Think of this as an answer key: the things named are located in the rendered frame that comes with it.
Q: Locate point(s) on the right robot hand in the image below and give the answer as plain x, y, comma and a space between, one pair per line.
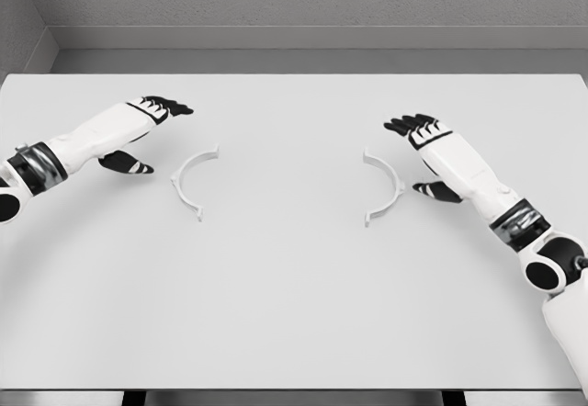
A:
448, 158

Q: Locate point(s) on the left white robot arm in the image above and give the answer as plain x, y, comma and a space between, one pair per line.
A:
41, 167

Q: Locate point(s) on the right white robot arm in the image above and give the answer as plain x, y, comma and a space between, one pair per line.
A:
537, 250

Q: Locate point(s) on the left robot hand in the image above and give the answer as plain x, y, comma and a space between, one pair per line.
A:
120, 123

